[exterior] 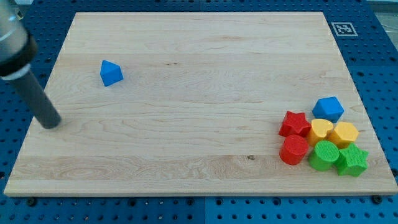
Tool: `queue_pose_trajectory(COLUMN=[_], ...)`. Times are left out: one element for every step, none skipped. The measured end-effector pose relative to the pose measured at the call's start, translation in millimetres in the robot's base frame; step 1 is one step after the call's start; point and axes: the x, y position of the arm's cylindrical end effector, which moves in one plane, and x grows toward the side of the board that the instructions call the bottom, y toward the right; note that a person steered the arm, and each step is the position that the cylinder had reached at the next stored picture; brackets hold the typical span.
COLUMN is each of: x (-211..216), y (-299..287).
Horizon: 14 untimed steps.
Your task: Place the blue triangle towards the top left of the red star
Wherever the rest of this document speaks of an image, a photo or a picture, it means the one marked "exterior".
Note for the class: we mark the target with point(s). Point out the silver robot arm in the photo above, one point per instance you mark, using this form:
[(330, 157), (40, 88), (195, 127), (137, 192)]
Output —
[(18, 46)]

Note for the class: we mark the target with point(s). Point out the red star block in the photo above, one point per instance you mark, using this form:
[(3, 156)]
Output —
[(295, 124)]

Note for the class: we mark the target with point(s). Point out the blue triangle block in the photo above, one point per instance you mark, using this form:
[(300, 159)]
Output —
[(110, 73)]

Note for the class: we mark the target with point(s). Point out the green star block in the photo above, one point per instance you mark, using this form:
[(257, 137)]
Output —
[(352, 161)]

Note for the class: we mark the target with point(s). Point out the wooden board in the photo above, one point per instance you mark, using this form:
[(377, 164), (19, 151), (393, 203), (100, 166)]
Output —
[(198, 112)]

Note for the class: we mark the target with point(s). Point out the red cylinder block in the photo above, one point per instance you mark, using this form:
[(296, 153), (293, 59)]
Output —
[(293, 149)]

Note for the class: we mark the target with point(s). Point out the yellow heart block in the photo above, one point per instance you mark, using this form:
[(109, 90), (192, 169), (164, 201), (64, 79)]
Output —
[(320, 129)]

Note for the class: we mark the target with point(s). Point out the blue hexagon block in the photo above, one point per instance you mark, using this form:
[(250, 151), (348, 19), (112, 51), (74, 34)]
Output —
[(328, 108)]

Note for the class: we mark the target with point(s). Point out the green cylinder block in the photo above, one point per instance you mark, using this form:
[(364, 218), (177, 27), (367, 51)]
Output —
[(323, 156)]

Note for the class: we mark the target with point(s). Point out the yellow hexagon block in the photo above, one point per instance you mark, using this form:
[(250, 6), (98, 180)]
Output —
[(343, 134)]

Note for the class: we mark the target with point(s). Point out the white fiducial marker tag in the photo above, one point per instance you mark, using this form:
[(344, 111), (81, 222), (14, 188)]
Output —
[(344, 29)]

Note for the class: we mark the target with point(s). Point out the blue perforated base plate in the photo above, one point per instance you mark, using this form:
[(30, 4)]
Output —
[(372, 62)]

